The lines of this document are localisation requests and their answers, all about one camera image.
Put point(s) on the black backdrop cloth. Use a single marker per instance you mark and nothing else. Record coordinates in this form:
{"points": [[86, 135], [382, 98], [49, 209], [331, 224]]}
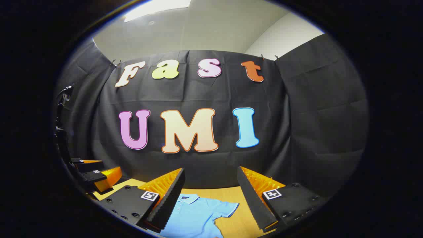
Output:
{"points": [[297, 115]]}

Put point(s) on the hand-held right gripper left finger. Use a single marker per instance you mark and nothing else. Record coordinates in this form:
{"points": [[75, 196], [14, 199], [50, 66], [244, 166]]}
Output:
{"points": [[172, 201]]}

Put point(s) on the light blue polo T-shirt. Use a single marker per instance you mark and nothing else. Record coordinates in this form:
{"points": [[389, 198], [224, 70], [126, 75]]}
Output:
{"points": [[195, 218]]}

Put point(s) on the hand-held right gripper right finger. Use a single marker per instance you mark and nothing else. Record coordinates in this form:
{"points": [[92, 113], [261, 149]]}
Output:
{"points": [[252, 201]]}

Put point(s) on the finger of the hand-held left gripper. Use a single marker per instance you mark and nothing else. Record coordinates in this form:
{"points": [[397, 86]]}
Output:
{"points": [[89, 167], [96, 177]]}

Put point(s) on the ceiling light panel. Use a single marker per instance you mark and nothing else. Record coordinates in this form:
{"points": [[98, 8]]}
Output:
{"points": [[155, 8]]}

